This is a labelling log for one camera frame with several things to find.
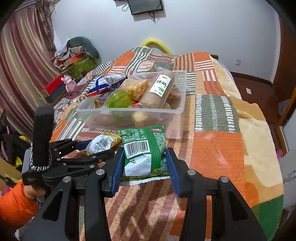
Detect small black wall monitor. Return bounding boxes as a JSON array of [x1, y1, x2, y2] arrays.
[[127, 0, 163, 15]]

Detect patchwork striped bed blanket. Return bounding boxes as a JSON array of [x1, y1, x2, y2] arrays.
[[49, 46, 285, 241]]

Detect clear bag fried snacks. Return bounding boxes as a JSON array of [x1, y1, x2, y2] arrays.
[[121, 79, 149, 101]]

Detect striped red curtain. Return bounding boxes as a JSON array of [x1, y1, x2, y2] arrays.
[[1, 1, 59, 137]]

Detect green pea snack packet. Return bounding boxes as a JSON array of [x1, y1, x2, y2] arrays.
[[117, 126, 169, 186]]

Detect dark grey box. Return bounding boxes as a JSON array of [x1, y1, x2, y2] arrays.
[[45, 84, 66, 103]]

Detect pink rabbit toy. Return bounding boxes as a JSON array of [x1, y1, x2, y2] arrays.
[[61, 75, 76, 95]]

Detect yellow curved headboard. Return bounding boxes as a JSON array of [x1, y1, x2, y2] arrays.
[[142, 38, 173, 54]]

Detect green patterned box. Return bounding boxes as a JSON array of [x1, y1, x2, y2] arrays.
[[61, 55, 96, 81]]

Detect orange sleeve forearm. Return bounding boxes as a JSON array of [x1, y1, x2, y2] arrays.
[[0, 181, 39, 234]]

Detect checkered patchwork quilt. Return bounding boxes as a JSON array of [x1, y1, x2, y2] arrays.
[[52, 60, 117, 130]]

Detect red gift box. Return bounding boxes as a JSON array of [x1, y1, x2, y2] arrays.
[[41, 74, 63, 97]]

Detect brown roll white label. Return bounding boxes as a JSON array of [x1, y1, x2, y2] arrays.
[[138, 70, 175, 109]]

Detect white yellow snack packet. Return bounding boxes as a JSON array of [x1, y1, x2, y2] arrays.
[[84, 132, 121, 156]]

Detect clear plastic storage bin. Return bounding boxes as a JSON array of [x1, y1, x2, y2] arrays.
[[76, 71, 187, 139]]

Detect left hand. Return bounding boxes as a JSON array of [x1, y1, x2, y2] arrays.
[[23, 185, 46, 200]]

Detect green jelly cup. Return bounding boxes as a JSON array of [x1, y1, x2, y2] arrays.
[[103, 89, 132, 117]]

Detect blue white red snack bag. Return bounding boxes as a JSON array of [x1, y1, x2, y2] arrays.
[[86, 74, 127, 97]]

